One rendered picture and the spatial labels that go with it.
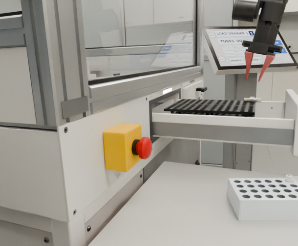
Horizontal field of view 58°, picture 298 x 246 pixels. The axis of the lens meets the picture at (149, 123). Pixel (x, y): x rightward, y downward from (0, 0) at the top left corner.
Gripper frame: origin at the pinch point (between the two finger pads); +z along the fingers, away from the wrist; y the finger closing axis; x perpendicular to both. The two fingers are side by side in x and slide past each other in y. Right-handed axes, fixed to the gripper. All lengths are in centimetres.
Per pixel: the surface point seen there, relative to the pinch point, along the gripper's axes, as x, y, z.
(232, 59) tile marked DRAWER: 73, -17, -5
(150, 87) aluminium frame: -22.4, -21.1, 6.4
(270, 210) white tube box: -37.1, 10.2, 19.1
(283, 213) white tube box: -36.3, 12.2, 19.1
